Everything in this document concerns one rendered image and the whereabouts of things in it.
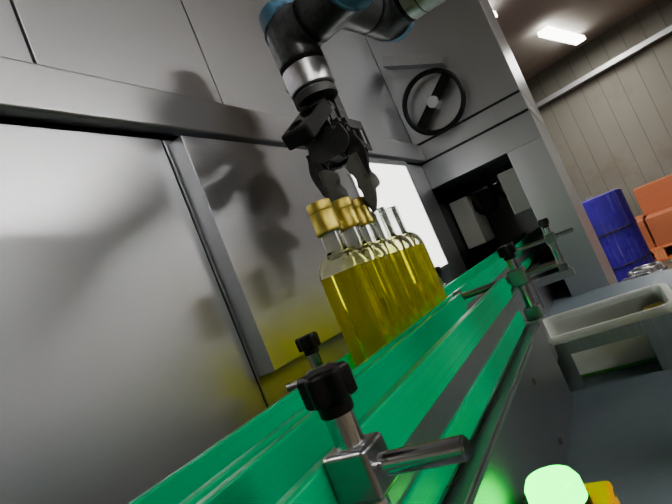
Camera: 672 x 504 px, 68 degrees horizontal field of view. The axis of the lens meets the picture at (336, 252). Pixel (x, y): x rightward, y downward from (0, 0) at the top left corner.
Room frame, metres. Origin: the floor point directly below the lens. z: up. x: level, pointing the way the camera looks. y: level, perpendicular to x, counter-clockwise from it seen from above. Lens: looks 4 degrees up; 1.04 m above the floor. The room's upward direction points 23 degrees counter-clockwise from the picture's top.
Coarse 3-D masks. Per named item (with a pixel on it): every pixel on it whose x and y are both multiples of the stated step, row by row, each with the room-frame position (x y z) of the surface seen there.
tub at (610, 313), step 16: (640, 288) 0.90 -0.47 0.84; (656, 288) 0.88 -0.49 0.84; (592, 304) 0.93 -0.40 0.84; (608, 304) 0.92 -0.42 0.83; (624, 304) 0.91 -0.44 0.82; (640, 304) 0.89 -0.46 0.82; (544, 320) 0.96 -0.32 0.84; (560, 320) 0.96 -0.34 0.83; (576, 320) 0.95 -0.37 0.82; (592, 320) 0.93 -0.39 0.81; (608, 320) 0.92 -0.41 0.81; (624, 320) 0.77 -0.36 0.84; (640, 320) 0.76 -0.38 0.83; (560, 336) 0.81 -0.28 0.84; (576, 336) 0.80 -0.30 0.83
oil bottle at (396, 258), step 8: (376, 240) 0.73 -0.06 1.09; (384, 240) 0.73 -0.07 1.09; (384, 248) 0.71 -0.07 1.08; (392, 248) 0.73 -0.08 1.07; (392, 256) 0.72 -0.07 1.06; (400, 256) 0.74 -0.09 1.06; (392, 264) 0.71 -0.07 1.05; (400, 264) 0.73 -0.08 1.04; (400, 272) 0.72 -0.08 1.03; (408, 272) 0.75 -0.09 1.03; (400, 280) 0.71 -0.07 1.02; (408, 280) 0.74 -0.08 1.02; (408, 288) 0.73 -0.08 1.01; (416, 288) 0.75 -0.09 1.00; (408, 296) 0.71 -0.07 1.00; (416, 296) 0.74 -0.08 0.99; (416, 304) 0.73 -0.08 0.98; (416, 312) 0.72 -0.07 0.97; (424, 312) 0.74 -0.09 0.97; (416, 320) 0.71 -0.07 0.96
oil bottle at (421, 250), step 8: (408, 232) 0.83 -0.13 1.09; (416, 240) 0.83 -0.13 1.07; (416, 248) 0.82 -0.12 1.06; (424, 248) 0.85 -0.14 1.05; (424, 256) 0.83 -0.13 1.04; (424, 264) 0.82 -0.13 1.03; (432, 264) 0.85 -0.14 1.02; (432, 272) 0.83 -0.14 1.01; (432, 280) 0.82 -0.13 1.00; (432, 288) 0.81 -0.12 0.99; (440, 288) 0.84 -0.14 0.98; (440, 296) 0.82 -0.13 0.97
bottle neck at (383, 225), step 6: (378, 210) 0.78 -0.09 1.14; (384, 210) 0.79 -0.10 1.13; (378, 216) 0.78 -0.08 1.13; (384, 216) 0.79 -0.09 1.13; (378, 222) 0.78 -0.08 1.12; (384, 222) 0.78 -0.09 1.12; (390, 222) 0.79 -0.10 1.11; (378, 228) 0.79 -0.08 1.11; (384, 228) 0.78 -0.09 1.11; (390, 228) 0.79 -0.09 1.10; (384, 234) 0.78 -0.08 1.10; (390, 234) 0.78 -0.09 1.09
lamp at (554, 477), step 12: (540, 468) 0.41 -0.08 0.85; (552, 468) 0.40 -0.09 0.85; (564, 468) 0.39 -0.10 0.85; (528, 480) 0.40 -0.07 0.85; (540, 480) 0.39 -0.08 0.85; (552, 480) 0.38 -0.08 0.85; (564, 480) 0.38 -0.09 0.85; (576, 480) 0.38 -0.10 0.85; (528, 492) 0.39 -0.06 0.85; (540, 492) 0.38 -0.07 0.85; (552, 492) 0.38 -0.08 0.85; (564, 492) 0.37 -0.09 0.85; (576, 492) 0.38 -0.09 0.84
